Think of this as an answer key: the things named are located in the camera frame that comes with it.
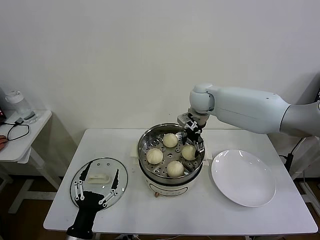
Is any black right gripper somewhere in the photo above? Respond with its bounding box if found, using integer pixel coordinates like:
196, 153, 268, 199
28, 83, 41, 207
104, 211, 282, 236
181, 124, 205, 158

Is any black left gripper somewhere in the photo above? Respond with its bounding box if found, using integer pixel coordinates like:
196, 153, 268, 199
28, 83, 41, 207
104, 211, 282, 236
69, 161, 120, 235

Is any glass lid with white handle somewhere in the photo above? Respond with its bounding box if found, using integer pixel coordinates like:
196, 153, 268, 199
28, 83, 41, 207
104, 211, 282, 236
69, 156, 129, 210

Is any white steamed baozi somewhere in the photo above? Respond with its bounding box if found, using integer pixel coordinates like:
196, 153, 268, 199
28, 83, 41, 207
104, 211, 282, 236
181, 144, 197, 161
146, 147, 164, 165
162, 133, 179, 148
166, 160, 185, 178

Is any stainless steel steamer basket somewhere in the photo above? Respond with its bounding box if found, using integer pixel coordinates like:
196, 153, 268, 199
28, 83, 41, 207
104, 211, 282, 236
137, 123, 206, 185

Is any bare human hand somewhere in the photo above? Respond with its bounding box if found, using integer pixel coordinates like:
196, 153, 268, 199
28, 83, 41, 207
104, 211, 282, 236
0, 134, 10, 151

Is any white electric cooker base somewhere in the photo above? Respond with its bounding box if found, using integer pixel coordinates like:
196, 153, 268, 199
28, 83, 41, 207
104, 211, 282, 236
129, 144, 213, 200

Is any white round plate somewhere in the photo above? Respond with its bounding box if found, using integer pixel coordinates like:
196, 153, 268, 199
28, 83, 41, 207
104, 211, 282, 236
210, 149, 277, 208

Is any white side table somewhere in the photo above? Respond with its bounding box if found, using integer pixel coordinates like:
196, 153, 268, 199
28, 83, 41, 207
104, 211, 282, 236
291, 136, 320, 211
0, 109, 62, 215

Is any clear water bottle white cap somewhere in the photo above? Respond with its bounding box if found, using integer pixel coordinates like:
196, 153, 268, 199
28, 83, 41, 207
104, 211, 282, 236
5, 90, 38, 125

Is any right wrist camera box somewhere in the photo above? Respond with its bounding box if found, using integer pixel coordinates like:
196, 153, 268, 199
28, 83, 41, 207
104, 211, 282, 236
176, 112, 197, 130

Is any black looped cable with adapter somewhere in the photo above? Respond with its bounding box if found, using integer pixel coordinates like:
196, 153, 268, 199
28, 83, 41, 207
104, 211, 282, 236
7, 119, 31, 141

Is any black cable with plug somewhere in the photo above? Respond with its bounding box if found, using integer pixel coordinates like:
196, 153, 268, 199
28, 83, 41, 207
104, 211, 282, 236
278, 136, 306, 173

